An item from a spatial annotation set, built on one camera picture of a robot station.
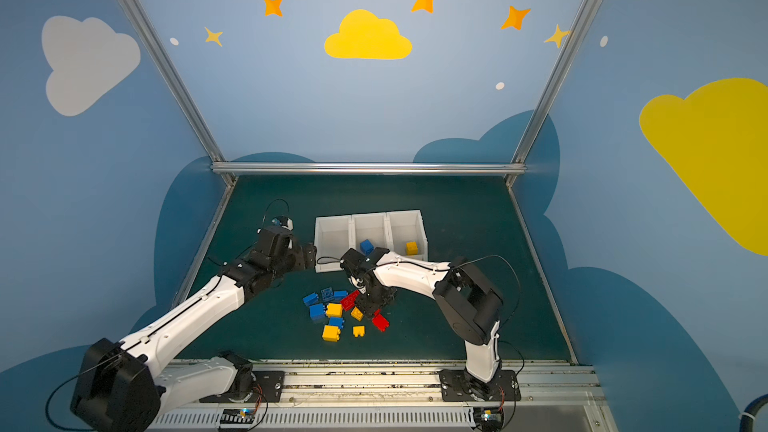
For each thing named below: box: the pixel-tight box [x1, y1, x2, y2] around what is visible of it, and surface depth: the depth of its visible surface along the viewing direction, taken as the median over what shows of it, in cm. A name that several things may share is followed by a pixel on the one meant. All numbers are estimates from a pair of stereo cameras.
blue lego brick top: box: [360, 239, 375, 255], surface depth 101 cm
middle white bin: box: [350, 212, 394, 256], surface depth 103 cm
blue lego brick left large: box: [309, 303, 326, 320], surface depth 86 cm
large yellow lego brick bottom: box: [322, 325, 341, 342], surface depth 83 cm
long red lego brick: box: [340, 290, 361, 311], surface depth 90 cm
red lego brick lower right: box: [371, 308, 390, 332], surface depth 86 cm
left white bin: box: [314, 214, 355, 273], surface depth 101 cm
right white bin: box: [386, 209, 429, 261], surface depth 103 cm
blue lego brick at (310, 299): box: [302, 292, 319, 306], surface depth 90 cm
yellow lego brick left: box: [326, 303, 343, 318], surface depth 87 cm
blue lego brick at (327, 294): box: [321, 287, 334, 302], surface depth 91 cm
